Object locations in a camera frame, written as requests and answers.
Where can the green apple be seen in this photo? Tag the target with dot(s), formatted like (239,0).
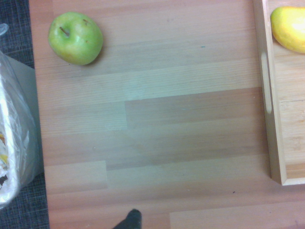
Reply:
(75,39)

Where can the yellow mango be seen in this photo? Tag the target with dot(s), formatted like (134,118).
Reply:
(289,29)

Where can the white plastic trash bin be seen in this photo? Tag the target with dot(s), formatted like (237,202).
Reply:
(28,100)

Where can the wooden coffee table black legs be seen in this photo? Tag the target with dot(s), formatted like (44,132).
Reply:
(166,119)

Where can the wooden serving tray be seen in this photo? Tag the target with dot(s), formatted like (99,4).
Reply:
(293,119)

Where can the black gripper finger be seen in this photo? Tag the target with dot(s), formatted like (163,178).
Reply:
(131,220)

